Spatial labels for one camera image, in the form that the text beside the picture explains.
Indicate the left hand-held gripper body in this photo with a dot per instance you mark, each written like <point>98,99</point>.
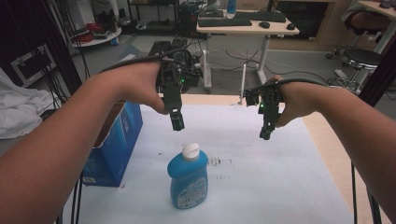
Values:
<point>174,84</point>

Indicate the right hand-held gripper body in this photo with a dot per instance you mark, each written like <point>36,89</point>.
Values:
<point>270,96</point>

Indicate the blue bottle with white cap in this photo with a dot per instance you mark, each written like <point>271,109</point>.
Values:
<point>188,179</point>

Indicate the person's right hand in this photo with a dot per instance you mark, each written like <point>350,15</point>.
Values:
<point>295,99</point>

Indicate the person's left hand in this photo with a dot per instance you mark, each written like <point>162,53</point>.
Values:
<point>140,84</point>

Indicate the black device on floor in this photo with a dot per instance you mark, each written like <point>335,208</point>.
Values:
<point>165,47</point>

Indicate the white table mat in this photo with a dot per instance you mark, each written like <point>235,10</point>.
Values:
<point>255,174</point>

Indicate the blue cardboard box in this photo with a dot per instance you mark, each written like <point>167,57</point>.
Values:
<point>115,146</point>

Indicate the light wooden desk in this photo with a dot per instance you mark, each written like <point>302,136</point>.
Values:
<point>249,30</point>

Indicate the black computer mouse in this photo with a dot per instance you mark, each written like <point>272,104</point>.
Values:
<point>290,26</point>
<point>264,25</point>

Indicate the black keyboard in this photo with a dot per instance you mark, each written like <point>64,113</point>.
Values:
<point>261,16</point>
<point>224,22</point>

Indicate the round white side table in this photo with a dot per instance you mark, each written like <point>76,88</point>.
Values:
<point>99,39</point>

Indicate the blue drink bottle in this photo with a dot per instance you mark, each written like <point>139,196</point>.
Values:
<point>231,6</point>

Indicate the brown office chair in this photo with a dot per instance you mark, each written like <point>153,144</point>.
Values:
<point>367,21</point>

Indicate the white framed monitor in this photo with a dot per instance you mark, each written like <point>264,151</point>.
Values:
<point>31,65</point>

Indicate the white cloth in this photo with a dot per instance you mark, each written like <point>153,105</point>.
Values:
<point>18,109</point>

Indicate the white upright post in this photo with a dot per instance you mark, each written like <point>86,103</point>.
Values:
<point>243,84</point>

